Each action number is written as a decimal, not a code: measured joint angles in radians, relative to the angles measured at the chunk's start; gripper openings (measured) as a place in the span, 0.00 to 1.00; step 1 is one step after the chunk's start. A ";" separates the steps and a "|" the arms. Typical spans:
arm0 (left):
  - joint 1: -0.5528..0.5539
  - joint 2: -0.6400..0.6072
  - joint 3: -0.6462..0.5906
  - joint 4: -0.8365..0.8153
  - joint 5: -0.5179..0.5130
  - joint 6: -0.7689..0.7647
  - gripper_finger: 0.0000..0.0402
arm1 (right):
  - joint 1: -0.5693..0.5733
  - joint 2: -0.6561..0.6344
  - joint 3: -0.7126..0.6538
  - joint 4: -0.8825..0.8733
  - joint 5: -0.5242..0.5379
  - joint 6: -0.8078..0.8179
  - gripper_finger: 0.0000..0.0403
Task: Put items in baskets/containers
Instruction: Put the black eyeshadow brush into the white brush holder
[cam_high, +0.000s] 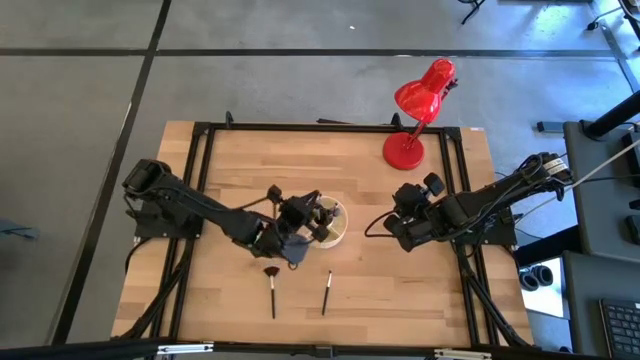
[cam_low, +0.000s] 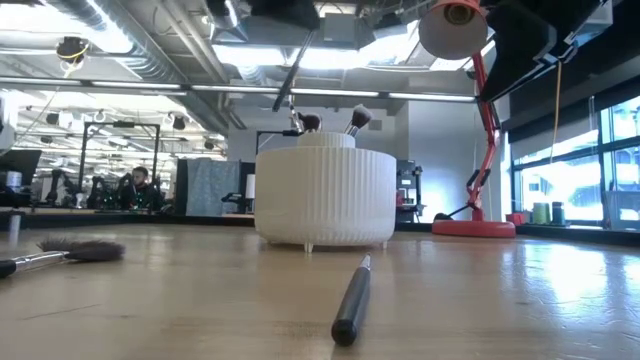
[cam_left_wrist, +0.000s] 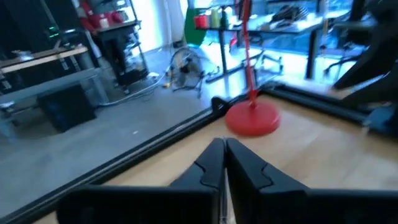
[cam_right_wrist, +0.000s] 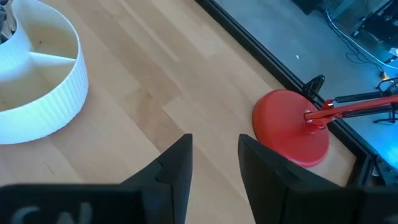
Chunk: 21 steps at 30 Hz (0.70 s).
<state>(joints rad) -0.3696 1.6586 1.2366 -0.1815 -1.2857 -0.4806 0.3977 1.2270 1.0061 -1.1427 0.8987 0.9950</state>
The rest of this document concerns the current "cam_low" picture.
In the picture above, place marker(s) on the large powder makeup brush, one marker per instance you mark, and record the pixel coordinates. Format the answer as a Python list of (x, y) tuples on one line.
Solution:
[(360, 117)]

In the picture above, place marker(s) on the background black robot arm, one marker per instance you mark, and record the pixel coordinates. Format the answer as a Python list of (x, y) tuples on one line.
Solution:
[(97, 192), (57, 185)]

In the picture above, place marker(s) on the long ceiling light strip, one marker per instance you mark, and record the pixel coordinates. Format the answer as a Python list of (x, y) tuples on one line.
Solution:
[(335, 93), (430, 97), (137, 85), (235, 89)]

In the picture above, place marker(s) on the large glass window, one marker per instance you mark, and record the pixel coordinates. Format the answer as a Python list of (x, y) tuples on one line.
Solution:
[(565, 185)]

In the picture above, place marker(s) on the green thread spool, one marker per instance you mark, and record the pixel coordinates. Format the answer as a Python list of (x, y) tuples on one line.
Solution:
[(540, 214)]

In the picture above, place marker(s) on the white cylindrical shade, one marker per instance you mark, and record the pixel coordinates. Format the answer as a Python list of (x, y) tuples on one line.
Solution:
[(250, 186)]

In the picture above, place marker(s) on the dark teal cup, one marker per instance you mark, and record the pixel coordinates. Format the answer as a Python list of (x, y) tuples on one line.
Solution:
[(558, 214)]

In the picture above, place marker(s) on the small red box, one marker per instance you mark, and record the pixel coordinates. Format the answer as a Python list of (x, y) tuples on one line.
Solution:
[(515, 219)]

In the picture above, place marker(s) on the black machine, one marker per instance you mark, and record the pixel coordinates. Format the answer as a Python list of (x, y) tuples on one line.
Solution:
[(409, 185)]

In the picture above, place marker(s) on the blue-grey partition screen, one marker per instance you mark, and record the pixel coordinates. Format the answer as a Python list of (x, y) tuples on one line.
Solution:
[(212, 187)]

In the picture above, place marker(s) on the white round ribbed organizer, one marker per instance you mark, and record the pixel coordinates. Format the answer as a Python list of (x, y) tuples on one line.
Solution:
[(325, 200)]

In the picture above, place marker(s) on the red desk lamp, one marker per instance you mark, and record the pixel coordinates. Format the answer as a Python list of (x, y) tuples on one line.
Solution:
[(475, 229)]

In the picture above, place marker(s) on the black yellow ceiling device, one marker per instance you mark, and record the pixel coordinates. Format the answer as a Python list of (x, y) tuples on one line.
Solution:
[(72, 49)]

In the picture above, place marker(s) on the person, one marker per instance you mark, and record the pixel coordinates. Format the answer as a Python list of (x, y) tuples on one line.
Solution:
[(140, 192)]

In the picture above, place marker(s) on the black monitor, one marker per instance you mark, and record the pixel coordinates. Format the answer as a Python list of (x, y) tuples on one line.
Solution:
[(20, 162)]

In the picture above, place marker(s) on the fan makeup brush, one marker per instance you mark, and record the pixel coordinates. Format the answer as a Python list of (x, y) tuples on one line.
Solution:
[(90, 251)]

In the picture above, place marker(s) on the black gantry frame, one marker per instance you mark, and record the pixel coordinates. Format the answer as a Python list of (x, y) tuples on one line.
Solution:
[(120, 124)]

